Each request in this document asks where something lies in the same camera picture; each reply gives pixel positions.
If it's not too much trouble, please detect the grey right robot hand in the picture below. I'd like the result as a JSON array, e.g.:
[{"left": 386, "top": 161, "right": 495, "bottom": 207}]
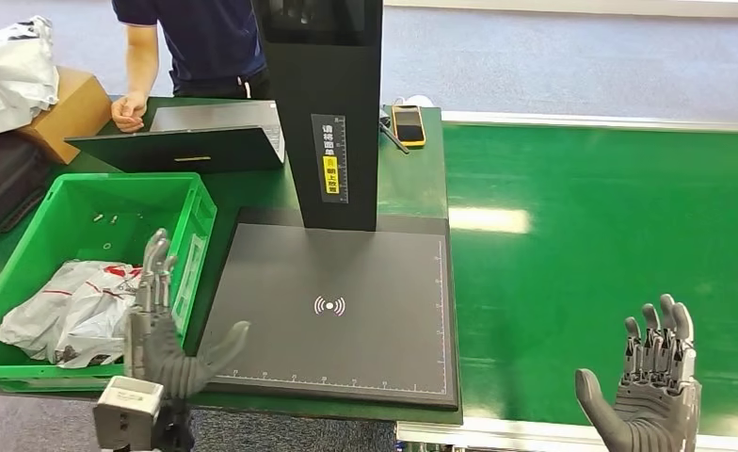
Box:
[{"left": 574, "top": 294, "right": 702, "bottom": 452}]

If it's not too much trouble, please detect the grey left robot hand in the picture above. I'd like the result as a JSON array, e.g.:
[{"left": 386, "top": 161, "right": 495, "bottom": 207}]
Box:
[{"left": 123, "top": 228, "right": 252, "bottom": 401}]

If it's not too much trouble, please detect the white plastic mailer package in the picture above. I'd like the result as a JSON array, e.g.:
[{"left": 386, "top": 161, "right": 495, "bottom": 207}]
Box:
[{"left": 0, "top": 260, "right": 147, "bottom": 370}]

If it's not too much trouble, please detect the black inbound scanner machine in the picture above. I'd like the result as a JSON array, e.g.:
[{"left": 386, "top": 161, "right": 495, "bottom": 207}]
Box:
[{"left": 199, "top": 0, "right": 461, "bottom": 412}]

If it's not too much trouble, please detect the green conveyor belt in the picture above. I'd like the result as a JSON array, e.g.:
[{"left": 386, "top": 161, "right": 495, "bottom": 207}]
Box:
[{"left": 441, "top": 123, "right": 738, "bottom": 439}]

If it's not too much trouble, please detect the brown cardboard box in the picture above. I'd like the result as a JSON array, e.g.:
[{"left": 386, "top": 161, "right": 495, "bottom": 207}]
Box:
[{"left": 15, "top": 66, "right": 113, "bottom": 166}]

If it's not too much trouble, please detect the green plastic crate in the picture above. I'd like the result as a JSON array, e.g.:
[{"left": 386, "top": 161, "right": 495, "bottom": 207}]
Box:
[{"left": 0, "top": 172, "right": 218, "bottom": 396}]

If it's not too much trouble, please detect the dark open laptop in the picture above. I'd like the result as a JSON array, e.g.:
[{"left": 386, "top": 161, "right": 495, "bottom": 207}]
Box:
[{"left": 64, "top": 101, "right": 286, "bottom": 175}]

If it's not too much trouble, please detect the black fabric bag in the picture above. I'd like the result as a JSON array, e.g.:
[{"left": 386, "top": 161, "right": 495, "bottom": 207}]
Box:
[{"left": 0, "top": 132, "right": 51, "bottom": 248}]

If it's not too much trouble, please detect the person's hand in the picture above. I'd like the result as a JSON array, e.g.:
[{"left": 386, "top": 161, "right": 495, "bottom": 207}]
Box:
[{"left": 110, "top": 91, "right": 150, "bottom": 134}]

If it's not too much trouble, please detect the black yellow ruler label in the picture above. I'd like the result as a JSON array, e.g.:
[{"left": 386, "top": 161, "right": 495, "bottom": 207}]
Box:
[{"left": 311, "top": 113, "right": 348, "bottom": 204}]

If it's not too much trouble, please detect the black pen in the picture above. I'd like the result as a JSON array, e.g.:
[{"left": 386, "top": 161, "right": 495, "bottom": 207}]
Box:
[{"left": 379, "top": 120, "right": 410, "bottom": 154}]

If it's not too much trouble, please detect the person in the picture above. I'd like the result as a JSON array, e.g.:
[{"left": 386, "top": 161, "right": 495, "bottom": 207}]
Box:
[{"left": 110, "top": 0, "right": 269, "bottom": 134}]

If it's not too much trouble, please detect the large white plastic bag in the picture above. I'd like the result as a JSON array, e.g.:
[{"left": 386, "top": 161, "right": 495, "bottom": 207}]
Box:
[{"left": 0, "top": 16, "right": 60, "bottom": 143}]

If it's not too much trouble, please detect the smartphone with orange case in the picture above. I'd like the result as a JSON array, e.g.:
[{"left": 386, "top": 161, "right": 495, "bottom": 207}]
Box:
[{"left": 391, "top": 105, "right": 427, "bottom": 149}]

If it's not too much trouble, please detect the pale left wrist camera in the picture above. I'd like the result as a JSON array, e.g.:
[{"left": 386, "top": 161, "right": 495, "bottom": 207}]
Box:
[{"left": 92, "top": 375, "right": 167, "bottom": 452}]

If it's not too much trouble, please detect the aluminium conveyor side rail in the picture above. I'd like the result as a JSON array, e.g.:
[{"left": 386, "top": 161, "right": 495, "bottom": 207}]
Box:
[
  {"left": 441, "top": 110, "right": 738, "bottom": 135},
  {"left": 395, "top": 421, "right": 738, "bottom": 452}
]

